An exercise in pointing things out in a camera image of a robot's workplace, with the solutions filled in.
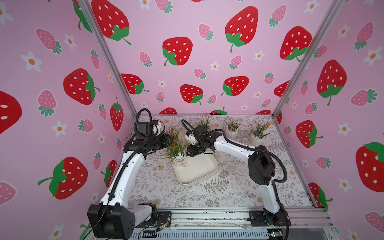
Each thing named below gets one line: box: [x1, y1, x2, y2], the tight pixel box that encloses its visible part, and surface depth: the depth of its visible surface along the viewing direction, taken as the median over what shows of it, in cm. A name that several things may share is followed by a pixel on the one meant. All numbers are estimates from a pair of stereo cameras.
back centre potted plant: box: [224, 118, 242, 139], surface depth 103 cm
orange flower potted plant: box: [163, 130, 186, 167], surface depth 90 cm
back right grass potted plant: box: [248, 121, 272, 146], surface depth 100 cm
